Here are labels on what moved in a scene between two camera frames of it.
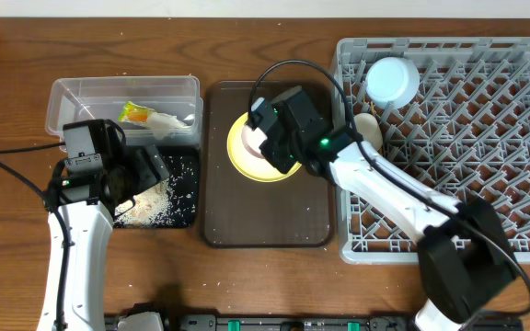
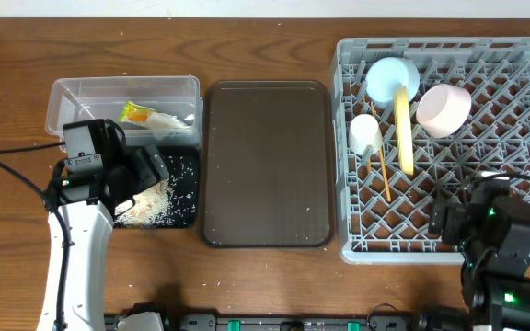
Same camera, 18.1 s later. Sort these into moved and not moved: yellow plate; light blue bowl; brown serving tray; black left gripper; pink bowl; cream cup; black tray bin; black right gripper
Moved: pink bowl; yellow plate; black right gripper
Not moved: black tray bin; black left gripper; light blue bowl; cream cup; brown serving tray
